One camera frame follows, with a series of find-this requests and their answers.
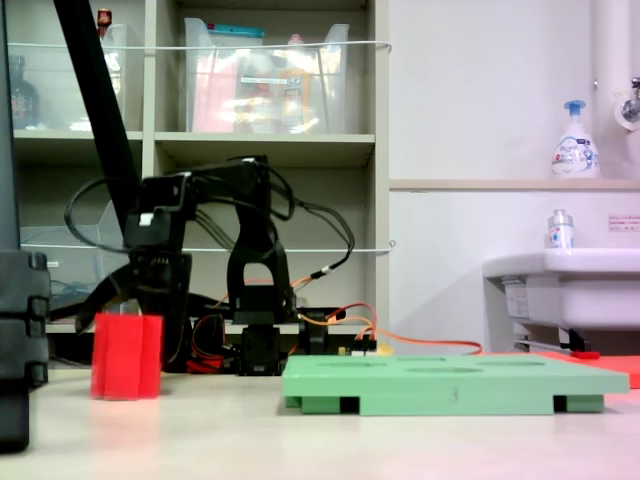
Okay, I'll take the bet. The red cross columnar block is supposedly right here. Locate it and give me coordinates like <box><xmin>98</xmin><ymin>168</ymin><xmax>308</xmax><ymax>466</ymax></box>
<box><xmin>90</xmin><ymin>312</ymin><xmax>164</xmax><ymax>401</ymax></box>

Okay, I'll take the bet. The green shape hole board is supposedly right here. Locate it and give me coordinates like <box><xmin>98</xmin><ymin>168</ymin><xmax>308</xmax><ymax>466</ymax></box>
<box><xmin>281</xmin><ymin>353</ymin><xmax>631</xmax><ymax>417</ymax></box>

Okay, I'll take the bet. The thin black tripod strut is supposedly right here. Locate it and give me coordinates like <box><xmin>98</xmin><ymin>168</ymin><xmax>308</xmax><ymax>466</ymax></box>
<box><xmin>47</xmin><ymin>287</ymin><xmax>101</xmax><ymax>322</ymax></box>

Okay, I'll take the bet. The empty clear storage bin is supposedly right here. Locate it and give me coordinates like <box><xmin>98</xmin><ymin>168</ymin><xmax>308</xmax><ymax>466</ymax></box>
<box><xmin>19</xmin><ymin>199</ymin><xmax>142</xmax><ymax>324</ymax></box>

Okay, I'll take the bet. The notched black stack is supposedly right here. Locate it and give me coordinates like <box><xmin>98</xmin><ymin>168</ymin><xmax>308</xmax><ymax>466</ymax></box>
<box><xmin>0</xmin><ymin>249</ymin><xmax>51</xmax><ymax>454</ymax></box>

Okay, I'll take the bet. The thick black tripod leg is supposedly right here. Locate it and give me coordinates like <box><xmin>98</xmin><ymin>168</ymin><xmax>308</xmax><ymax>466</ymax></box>
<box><xmin>52</xmin><ymin>0</ymin><xmax>191</xmax><ymax>374</ymax></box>
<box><xmin>0</xmin><ymin>0</ymin><xmax>22</xmax><ymax>251</ymax></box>

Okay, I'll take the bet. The clear storage bin with goods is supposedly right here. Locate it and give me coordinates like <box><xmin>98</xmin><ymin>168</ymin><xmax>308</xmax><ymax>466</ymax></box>
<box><xmin>183</xmin><ymin>17</ymin><xmax>351</xmax><ymax>135</ymax></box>

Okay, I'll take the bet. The beige shelf unit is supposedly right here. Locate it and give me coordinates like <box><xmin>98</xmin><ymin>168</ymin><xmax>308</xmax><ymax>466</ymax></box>
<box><xmin>0</xmin><ymin>0</ymin><xmax>392</xmax><ymax>371</ymax></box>

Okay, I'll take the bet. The circuit board with connectors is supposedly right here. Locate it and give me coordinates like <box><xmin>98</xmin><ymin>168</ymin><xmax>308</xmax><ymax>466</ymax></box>
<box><xmin>335</xmin><ymin>342</ymin><xmax>394</xmax><ymax>358</ymax></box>

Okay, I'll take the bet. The dark glass bottle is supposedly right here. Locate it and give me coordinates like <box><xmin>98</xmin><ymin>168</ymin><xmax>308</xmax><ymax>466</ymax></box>
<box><xmin>7</xmin><ymin>54</ymin><xmax>41</xmax><ymax>131</ymax></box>

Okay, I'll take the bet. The yellow bottle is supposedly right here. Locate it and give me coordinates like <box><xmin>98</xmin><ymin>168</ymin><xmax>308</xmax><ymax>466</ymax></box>
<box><xmin>278</xmin><ymin>33</ymin><xmax>315</xmax><ymax>134</ymax></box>

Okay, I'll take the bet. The small clear sanitizer bottle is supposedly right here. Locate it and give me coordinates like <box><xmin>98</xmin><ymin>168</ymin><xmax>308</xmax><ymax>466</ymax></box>
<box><xmin>544</xmin><ymin>208</ymin><xmax>576</xmax><ymax>250</ymax></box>

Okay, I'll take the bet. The white sink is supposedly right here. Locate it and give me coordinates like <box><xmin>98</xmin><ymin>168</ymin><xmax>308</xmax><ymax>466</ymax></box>
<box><xmin>482</xmin><ymin>247</ymin><xmax>640</xmax><ymax>354</ymax></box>

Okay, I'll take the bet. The white blue soap pump bottle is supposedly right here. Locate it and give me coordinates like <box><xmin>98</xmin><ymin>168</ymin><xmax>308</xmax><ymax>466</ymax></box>
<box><xmin>550</xmin><ymin>99</ymin><xmax>601</xmax><ymax>180</ymax></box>

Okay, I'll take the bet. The metal faucet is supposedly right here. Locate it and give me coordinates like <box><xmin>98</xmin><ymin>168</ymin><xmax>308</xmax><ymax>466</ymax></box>
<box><xmin>613</xmin><ymin>76</ymin><xmax>640</xmax><ymax>132</ymax></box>

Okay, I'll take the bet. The orange red wire loop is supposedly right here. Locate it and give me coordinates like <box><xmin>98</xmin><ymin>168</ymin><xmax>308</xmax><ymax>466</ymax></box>
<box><xmin>191</xmin><ymin>299</ymin><xmax>231</xmax><ymax>374</ymax></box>

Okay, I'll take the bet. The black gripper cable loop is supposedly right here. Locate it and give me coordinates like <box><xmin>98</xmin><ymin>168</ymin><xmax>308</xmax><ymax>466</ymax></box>
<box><xmin>64</xmin><ymin>174</ymin><xmax>146</xmax><ymax>254</ymax></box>

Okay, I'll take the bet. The black arm cable pair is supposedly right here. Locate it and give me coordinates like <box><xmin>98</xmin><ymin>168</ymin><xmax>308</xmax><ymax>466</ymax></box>
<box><xmin>269</xmin><ymin>164</ymin><xmax>357</xmax><ymax>280</ymax></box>

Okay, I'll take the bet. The beige wall ledge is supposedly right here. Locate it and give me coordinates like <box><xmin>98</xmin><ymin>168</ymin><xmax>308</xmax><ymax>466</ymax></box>
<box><xmin>389</xmin><ymin>178</ymin><xmax>640</xmax><ymax>192</ymax></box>

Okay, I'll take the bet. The wall notice label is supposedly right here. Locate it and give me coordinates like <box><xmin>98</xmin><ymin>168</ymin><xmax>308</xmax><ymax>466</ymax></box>
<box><xmin>607</xmin><ymin>214</ymin><xmax>640</xmax><ymax>233</ymax></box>

